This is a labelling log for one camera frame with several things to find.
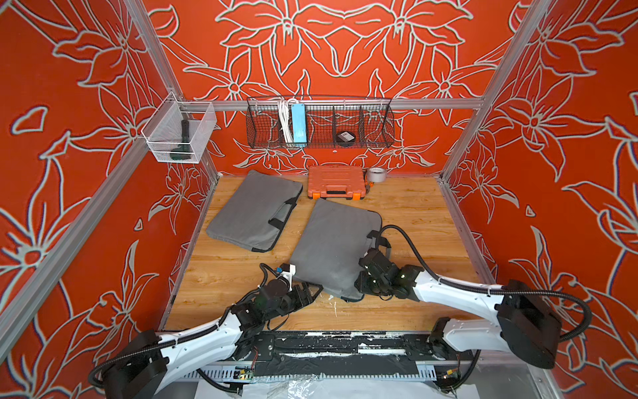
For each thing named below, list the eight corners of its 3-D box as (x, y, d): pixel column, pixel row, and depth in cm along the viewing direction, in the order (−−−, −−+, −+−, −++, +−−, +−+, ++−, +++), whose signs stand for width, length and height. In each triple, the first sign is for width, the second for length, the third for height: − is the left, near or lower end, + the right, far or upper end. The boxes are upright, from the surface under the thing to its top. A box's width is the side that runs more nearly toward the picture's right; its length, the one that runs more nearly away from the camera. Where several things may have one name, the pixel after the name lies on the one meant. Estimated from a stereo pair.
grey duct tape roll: (368, 184, 119) (370, 178, 116) (366, 173, 124) (367, 167, 121) (386, 184, 119) (388, 178, 116) (383, 173, 124) (385, 167, 121)
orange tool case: (307, 201, 112) (306, 194, 108) (308, 172, 124) (307, 165, 121) (365, 200, 112) (366, 194, 108) (360, 171, 124) (361, 164, 121)
